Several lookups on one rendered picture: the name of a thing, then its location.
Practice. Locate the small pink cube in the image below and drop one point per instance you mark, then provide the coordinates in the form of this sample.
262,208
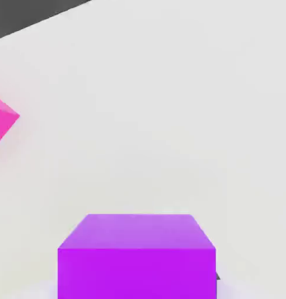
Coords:
2,119

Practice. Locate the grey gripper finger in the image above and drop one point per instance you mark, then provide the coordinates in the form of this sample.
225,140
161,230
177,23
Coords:
217,277

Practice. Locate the small purple cube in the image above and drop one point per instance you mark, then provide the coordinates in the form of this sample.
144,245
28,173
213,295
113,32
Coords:
136,268

